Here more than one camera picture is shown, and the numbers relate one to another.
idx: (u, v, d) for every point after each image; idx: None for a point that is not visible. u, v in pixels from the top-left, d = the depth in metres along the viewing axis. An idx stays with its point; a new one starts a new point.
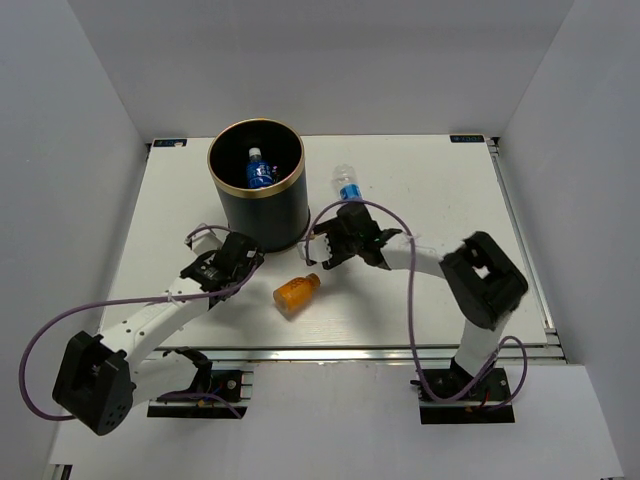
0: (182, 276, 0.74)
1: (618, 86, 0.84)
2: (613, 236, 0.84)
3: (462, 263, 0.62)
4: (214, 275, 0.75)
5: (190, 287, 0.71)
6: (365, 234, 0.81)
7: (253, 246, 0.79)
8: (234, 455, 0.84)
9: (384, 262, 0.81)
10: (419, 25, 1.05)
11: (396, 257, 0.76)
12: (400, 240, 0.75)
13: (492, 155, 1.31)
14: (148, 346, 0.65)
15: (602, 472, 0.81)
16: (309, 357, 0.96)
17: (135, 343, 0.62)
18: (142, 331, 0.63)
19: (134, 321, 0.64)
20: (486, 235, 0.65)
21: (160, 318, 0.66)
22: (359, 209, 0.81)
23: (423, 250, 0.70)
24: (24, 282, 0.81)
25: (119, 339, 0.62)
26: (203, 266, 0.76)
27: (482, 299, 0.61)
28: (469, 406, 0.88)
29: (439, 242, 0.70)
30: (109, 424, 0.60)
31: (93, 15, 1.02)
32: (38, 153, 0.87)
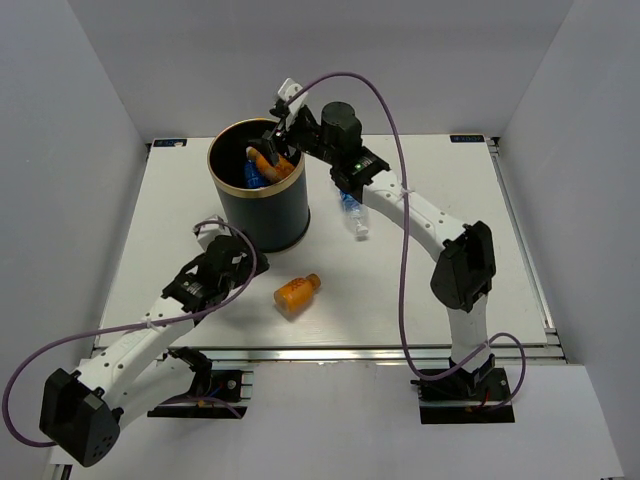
0: (163, 295, 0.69)
1: (619, 85, 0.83)
2: (613, 236, 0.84)
3: (460, 257, 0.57)
4: (199, 291, 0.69)
5: (171, 308, 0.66)
6: (346, 159, 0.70)
7: (238, 252, 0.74)
8: (233, 455, 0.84)
9: (356, 192, 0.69)
10: (418, 24, 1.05)
11: (379, 201, 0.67)
12: (389, 186, 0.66)
13: (493, 155, 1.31)
14: (130, 376, 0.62)
15: (602, 473, 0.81)
16: (309, 357, 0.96)
17: (113, 378, 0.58)
18: (120, 364, 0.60)
19: (112, 353, 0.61)
20: (486, 227, 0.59)
21: (140, 348, 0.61)
22: (353, 124, 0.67)
23: (418, 219, 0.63)
24: (25, 282, 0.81)
25: (97, 375, 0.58)
26: (186, 282, 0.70)
27: (459, 291, 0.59)
28: (469, 406, 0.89)
29: (438, 219, 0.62)
30: (98, 451, 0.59)
31: (93, 15, 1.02)
32: (39, 154, 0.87)
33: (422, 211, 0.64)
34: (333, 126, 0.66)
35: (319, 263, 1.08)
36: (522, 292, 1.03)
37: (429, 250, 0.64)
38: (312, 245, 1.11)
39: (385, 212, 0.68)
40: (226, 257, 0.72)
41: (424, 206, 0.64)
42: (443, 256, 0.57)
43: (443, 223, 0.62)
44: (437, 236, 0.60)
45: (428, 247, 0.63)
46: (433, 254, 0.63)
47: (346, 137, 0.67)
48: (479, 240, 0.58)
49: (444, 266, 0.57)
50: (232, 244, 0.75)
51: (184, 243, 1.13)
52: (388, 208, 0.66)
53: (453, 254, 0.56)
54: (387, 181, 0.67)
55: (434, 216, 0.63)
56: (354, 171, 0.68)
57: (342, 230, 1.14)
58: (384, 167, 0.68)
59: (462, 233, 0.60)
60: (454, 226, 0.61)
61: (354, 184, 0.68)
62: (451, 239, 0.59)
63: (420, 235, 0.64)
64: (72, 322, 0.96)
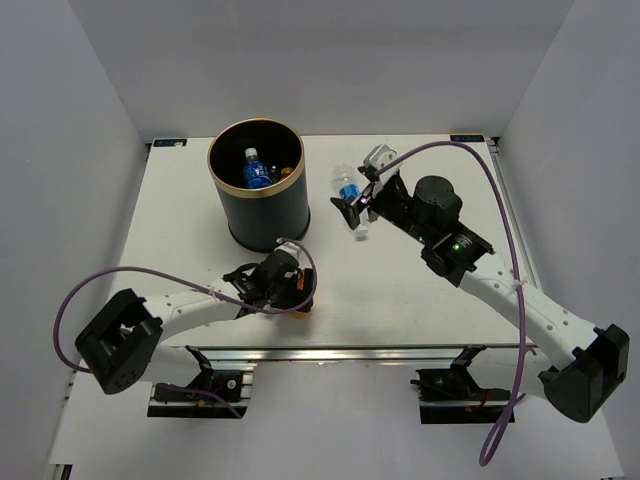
0: (224, 277, 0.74)
1: (619, 85, 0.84)
2: (613, 236, 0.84)
3: (598, 373, 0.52)
4: (252, 289, 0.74)
5: (229, 289, 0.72)
6: (441, 236, 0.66)
7: (291, 267, 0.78)
8: (233, 455, 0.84)
9: (453, 275, 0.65)
10: (419, 24, 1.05)
11: (483, 289, 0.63)
12: (496, 274, 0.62)
13: (493, 155, 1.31)
14: (178, 326, 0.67)
15: (603, 473, 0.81)
16: (309, 357, 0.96)
17: (171, 317, 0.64)
18: (180, 309, 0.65)
19: (176, 297, 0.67)
20: (627, 337, 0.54)
21: (198, 305, 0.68)
22: (452, 203, 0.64)
23: (539, 320, 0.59)
24: (25, 281, 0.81)
25: (159, 307, 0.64)
26: (245, 278, 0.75)
27: (589, 405, 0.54)
28: (469, 406, 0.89)
29: (563, 321, 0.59)
30: (118, 385, 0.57)
31: (93, 15, 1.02)
32: (39, 154, 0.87)
33: (544, 311, 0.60)
34: (429, 202, 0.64)
35: (320, 263, 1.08)
36: None
37: (547, 353, 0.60)
38: (312, 245, 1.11)
39: (491, 302, 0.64)
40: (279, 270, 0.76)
41: (543, 303, 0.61)
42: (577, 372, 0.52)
43: (568, 326, 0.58)
44: (564, 342, 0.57)
45: (548, 350, 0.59)
46: (556, 361, 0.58)
47: (443, 216, 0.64)
48: (615, 348, 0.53)
49: (578, 382, 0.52)
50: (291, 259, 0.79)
51: (184, 243, 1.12)
52: (498, 300, 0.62)
53: (590, 373, 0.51)
54: (494, 267, 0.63)
55: (557, 316, 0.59)
56: (451, 251, 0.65)
57: (342, 230, 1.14)
58: (485, 248, 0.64)
59: (594, 340, 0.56)
60: (582, 329, 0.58)
61: (451, 265, 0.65)
62: (582, 348, 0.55)
63: (536, 335, 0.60)
64: (72, 322, 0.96)
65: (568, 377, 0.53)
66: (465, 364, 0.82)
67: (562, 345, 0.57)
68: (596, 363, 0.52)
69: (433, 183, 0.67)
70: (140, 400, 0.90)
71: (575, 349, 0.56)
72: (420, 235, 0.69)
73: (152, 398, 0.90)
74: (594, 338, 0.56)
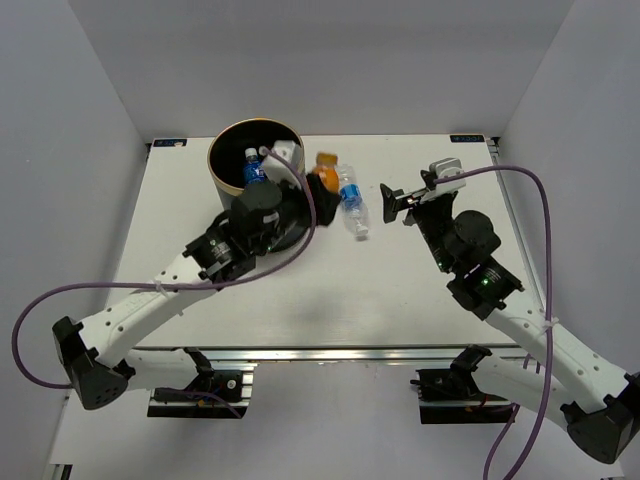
0: (187, 250, 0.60)
1: (620, 84, 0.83)
2: (613, 235, 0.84)
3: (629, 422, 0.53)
4: (224, 256, 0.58)
5: (189, 272, 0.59)
6: (470, 269, 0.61)
7: (270, 211, 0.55)
8: (233, 455, 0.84)
9: (480, 311, 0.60)
10: (419, 24, 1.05)
11: (512, 328, 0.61)
12: (526, 312, 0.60)
13: (493, 155, 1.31)
14: (135, 337, 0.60)
15: (602, 473, 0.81)
16: (309, 357, 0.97)
17: (110, 340, 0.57)
18: (119, 327, 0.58)
19: (116, 312, 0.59)
20: None
21: (141, 313, 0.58)
22: (490, 240, 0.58)
23: (569, 364, 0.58)
24: (24, 281, 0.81)
25: (96, 333, 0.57)
26: (213, 241, 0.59)
27: (614, 449, 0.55)
28: (469, 406, 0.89)
29: (595, 365, 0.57)
30: (102, 403, 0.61)
31: (93, 14, 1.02)
32: (39, 153, 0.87)
33: (574, 352, 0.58)
34: (468, 241, 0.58)
35: (320, 263, 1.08)
36: None
37: (574, 394, 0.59)
38: (312, 245, 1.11)
39: (516, 339, 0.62)
40: (251, 219, 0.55)
41: (572, 345, 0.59)
42: (610, 422, 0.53)
43: (600, 371, 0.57)
44: (595, 389, 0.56)
45: (575, 393, 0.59)
46: (583, 403, 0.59)
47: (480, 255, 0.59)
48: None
49: (609, 431, 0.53)
50: (268, 196, 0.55)
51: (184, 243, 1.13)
52: (525, 339, 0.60)
53: (622, 423, 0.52)
54: (523, 305, 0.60)
55: (587, 360, 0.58)
56: (479, 285, 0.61)
57: (342, 230, 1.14)
58: (515, 285, 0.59)
59: (625, 386, 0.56)
60: (612, 374, 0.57)
61: (479, 300, 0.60)
62: (613, 396, 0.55)
63: (562, 375, 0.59)
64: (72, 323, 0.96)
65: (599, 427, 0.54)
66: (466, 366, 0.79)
67: (593, 392, 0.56)
68: (627, 412, 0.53)
69: (471, 217, 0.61)
70: (140, 401, 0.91)
71: (606, 397, 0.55)
72: (442, 260, 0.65)
73: (152, 398, 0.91)
74: (625, 384, 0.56)
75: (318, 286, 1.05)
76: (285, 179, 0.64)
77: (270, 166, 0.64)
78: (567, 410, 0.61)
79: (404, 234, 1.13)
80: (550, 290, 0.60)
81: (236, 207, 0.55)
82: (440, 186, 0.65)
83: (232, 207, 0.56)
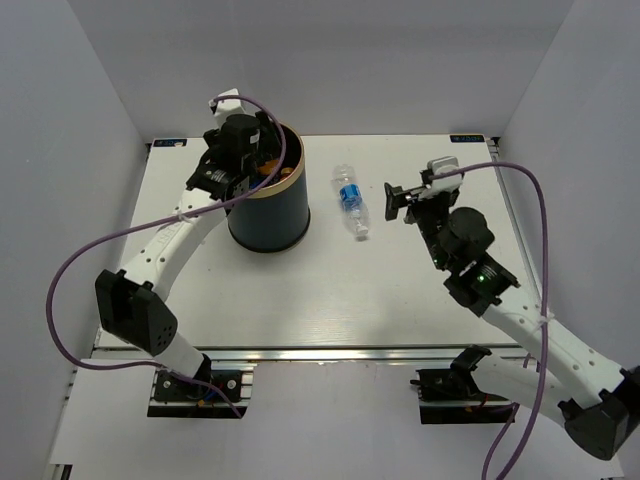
0: (188, 188, 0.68)
1: (620, 85, 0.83)
2: (614, 235, 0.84)
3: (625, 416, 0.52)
4: (223, 178, 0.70)
5: (201, 200, 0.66)
6: (466, 266, 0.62)
7: (252, 130, 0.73)
8: (234, 455, 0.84)
9: (477, 306, 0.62)
10: (418, 24, 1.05)
11: (507, 323, 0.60)
12: (522, 308, 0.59)
13: (492, 155, 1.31)
14: (174, 268, 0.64)
15: (602, 472, 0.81)
16: (309, 357, 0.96)
17: (159, 271, 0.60)
18: (162, 257, 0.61)
19: (151, 248, 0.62)
20: None
21: (176, 241, 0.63)
22: (484, 237, 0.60)
23: (564, 358, 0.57)
24: (24, 280, 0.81)
25: (141, 270, 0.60)
26: (208, 171, 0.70)
27: (611, 442, 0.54)
28: (469, 406, 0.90)
29: (591, 360, 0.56)
30: (163, 345, 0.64)
31: (93, 15, 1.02)
32: (39, 153, 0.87)
33: (570, 346, 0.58)
34: (461, 237, 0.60)
35: (319, 263, 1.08)
36: None
37: (569, 389, 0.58)
38: (312, 245, 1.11)
39: (512, 334, 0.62)
40: (244, 139, 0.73)
41: (568, 339, 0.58)
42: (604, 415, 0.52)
43: (595, 365, 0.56)
44: (591, 384, 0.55)
45: (571, 388, 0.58)
46: (578, 398, 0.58)
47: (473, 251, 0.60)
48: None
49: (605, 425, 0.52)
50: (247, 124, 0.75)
51: None
52: (521, 334, 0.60)
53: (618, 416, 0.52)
54: (519, 301, 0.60)
55: (583, 355, 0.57)
56: (475, 282, 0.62)
57: (342, 230, 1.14)
58: (510, 281, 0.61)
59: (621, 381, 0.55)
60: (608, 369, 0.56)
61: (476, 296, 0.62)
62: (609, 391, 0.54)
63: (558, 370, 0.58)
64: (72, 323, 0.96)
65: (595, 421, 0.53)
66: (467, 365, 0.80)
67: (588, 387, 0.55)
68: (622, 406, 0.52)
69: (464, 214, 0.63)
70: (137, 401, 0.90)
71: (602, 391, 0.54)
72: (438, 257, 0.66)
73: (152, 397, 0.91)
74: (620, 380, 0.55)
75: (318, 286, 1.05)
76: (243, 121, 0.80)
77: (227, 108, 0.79)
78: (564, 407, 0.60)
79: (404, 234, 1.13)
80: (547, 288, 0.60)
81: (230, 132, 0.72)
82: (438, 182, 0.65)
83: (224, 137, 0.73)
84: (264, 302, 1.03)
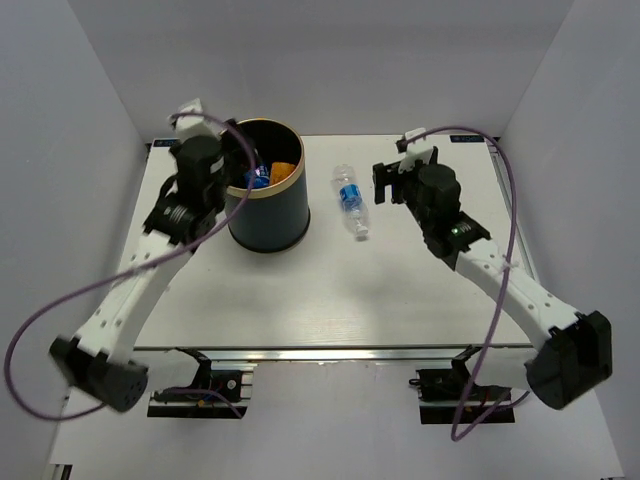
0: (145, 231, 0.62)
1: (619, 85, 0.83)
2: (613, 235, 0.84)
3: (571, 353, 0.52)
4: (182, 215, 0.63)
5: (159, 246, 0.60)
6: (442, 219, 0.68)
7: (215, 158, 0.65)
8: (233, 455, 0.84)
9: (451, 257, 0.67)
10: (418, 24, 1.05)
11: (476, 270, 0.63)
12: (488, 256, 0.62)
13: (492, 155, 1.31)
14: (134, 326, 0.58)
15: (602, 472, 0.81)
16: (308, 357, 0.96)
17: (116, 336, 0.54)
18: (118, 319, 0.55)
19: (106, 309, 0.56)
20: (611, 326, 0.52)
21: (134, 298, 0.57)
22: (450, 186, 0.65)
23: (521, 298, 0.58)
24: (24, 280, 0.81)
25: (96, 337, 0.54)
26: (166, 209, 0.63)
27: (561, 384, 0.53)
28: (469, 406, 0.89)
29: (546, 301, 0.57)
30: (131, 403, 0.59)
31: (93, 15, 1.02)
32: (39, 154, 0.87)
33: (529, 289, 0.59)
34: (430, 186, 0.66)
35: (319, 263, 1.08)
36: None
37: (529, 332, 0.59)
38: (312, 245, 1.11)
39: (483, 283, 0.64)
40: (203, 170, 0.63)
41: (528, 284, 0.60)
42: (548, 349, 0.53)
43: (551, 307, 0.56)
44: (542, 322, 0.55)
45: (530, 330, 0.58)
46: (536, 340, 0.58)
47: (443, 197, 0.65)
48: (595, 334, 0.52)
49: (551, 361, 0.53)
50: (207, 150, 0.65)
51: None
52: (487, 281, 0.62)
53: (561, 351, 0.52)
54: (486, 249, 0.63)
55: (541, 298, 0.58)
56: (449, 234, 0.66)
57: (342, 230, 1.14)
58: (483, 235, 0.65)
59: (574, 322, 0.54)
60: (564, 311, 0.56)
61: (449, 247, 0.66)
62: (559, 329, 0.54)
63: (519, 312, 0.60)
64: (72, 323, 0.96)
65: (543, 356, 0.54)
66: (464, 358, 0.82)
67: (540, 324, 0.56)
68: (568, 343, 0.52)
69: (438, 169, 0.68)
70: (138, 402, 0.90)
71: (552, 328, 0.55)
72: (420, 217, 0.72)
73: (152, 398, 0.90)
74: (574, 320, 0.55)
75: (318, 286, 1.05)
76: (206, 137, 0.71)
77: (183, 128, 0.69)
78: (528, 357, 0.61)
79: (404, 234, 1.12)
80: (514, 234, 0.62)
81: (185, 164, 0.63)
82: (412, 146, 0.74)
83: (179, 169, 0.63)
84: (264, 302, 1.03)
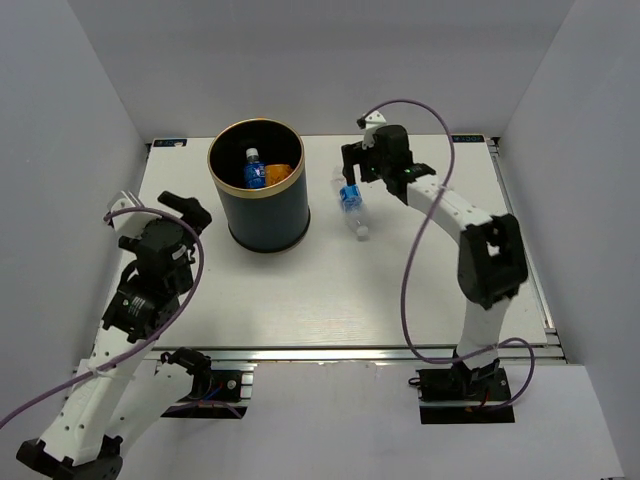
0: (104, 325, 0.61)
1: (618, 86, 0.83)
2: (612, 235, 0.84)
3: (481, 241, 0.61)
4: (143, 305, 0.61)
5: (118, 343, 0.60)
6: (396, 163, 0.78)
7: (178, 246, 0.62)
8: (233, 455, 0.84)
9: (404, 193, 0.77)
10: (418, 24, 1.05)
11: (418, 197, 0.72)
12: (430, 185, 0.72)
13: (492, 155, 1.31)
14: (102, 422, 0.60)
15: (602, 473, 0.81)
16: (309, 357, 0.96)
17: (79, 440, 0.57)
18: (81, 423, 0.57)
19: (70, 412, 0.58)
20: (518, 222, 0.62)
21: (96, 399, 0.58)
22: (400, 134, 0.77)
23: (449, 209, 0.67)
24: (24, 280, 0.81)
25: (61, 440, 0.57)
26: (126, 301, 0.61)
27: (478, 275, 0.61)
28: (469, 406, 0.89)
29: (467, 207, 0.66)
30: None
31: (93, 15, 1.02)
32: (39, 153, 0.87)
33: (456, 203, 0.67)
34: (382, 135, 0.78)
35: (319, 262, 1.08)
36: (523, 291, 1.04)
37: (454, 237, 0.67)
38: (312, 245, 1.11)
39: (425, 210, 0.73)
40: (164, 258, 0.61)
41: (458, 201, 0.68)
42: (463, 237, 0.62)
43: (471, 212, 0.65)
44: (462, 222, 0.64)
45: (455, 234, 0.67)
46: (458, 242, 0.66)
47: (394, 144, 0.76)
48: (505, 230, 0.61)
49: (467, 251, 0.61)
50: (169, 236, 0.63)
51: None
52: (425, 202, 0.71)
53: (472, 238, 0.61)
54: (428, 180, 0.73)
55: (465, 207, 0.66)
56: (402, 174, 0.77)
57: (342, 230, 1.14)
58: (430, 172, 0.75)
59: (490, 222, 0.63)
60: (481, 215, 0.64)
61: (402, 185, 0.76)
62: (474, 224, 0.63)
63: (450, 225, 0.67)
64: (73, 323, 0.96)
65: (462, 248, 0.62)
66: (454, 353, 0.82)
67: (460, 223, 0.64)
68: (480, 233, 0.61)
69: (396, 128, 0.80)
70: None
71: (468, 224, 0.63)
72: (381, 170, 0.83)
73: None
74: (487, 220, 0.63)
75: (318, 286, 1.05)
76: (149, 223, 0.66)
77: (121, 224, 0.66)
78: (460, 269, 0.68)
79: (404, 234, 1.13)
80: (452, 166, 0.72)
81: (145, 255, 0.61)
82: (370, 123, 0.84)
83: (140, 259, 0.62)
84: (263, 301, 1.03)
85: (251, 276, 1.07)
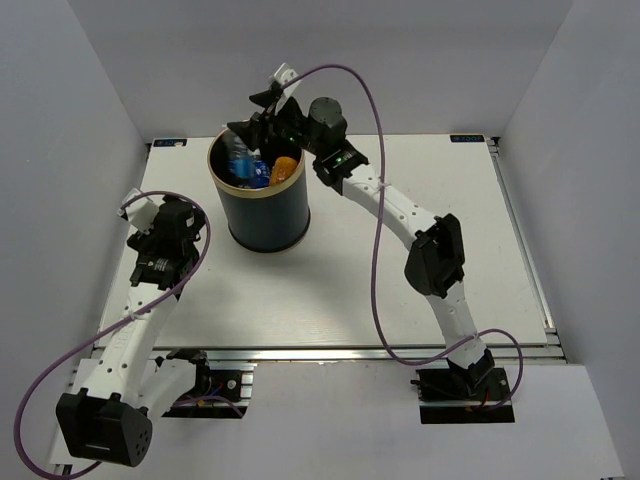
0: (133, 282, 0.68)
1: (618, 86, 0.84)
2: (612, 234, 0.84)
3: (431, 247, 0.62)
4: (167, 265, 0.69)
5: (149, 293, 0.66)
6: (328, 152, 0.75)
7: (189, 214, 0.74)
8: (233, 455, 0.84)
9: (338, 185, 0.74)
10: (417, 25, 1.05)
11: (350, 191, 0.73)
12: (367, 179, 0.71)
13: (493, 155, 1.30)
14: (140, 370, 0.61)
15: (602, 472, 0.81)
16: (308, 358, 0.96)
17: (123, 377, 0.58)
18: (123, 363, 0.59)
19: (109, 357, 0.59)
20: (456, 219, 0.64)
21: (137, 339, 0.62)
22: (337, 120, 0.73)
23: (393, 211, 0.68)
24: (25, 280, 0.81)
25: (105, 383, 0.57)
26: (151, 261, 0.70)
27: (430, 276, 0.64)
28: (469, 406, 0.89)
29: (411, 208, 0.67)
30: (141, 455, 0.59)
31: (94, 16, 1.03)
32: (39, 154, 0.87)
33: (396, 203, 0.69)
34: (319, 122, 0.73)
35: (318, 262, 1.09)
36: (523, 291, 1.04)
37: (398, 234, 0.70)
38: (312, 245, 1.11)
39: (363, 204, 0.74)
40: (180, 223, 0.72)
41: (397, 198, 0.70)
42: (415, 246, 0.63)
43: (416, 215, 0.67)
44: (410, 227, 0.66)
45: (401, 236, 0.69)
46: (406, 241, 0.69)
47: (332, 134, 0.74)
48: (449, 232, 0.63)
49: (416, 255, 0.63)
50: (182, 208, 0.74)
51: None
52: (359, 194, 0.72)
53: (423, 245, 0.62)
54: (366, 174, 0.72)
55: (408, 208, 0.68)
56: (335, 164, 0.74)
57: (343, 230, 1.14)
58: (363, 162, 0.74)
59: (433, 224, 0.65)
60: (425, 215, 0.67)
61: (335, 176, 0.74)
62: (423, 231, 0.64)
63: (394, 225, 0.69)
64: (73, 322, 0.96)
65: (411, 254, 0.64)
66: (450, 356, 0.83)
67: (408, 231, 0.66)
68: (429, 240, 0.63)
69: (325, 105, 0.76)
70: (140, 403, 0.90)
71: (417, 231, 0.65)
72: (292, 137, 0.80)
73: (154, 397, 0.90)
74: (432, 224, 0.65)
75: (318, 286, 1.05)
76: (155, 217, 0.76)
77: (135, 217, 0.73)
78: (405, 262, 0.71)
79: None
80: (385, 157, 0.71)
81: (166, 220, 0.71)
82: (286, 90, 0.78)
83: (162, 225, 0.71)
84: (263, 300, 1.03)
85: (251, 276, 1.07)
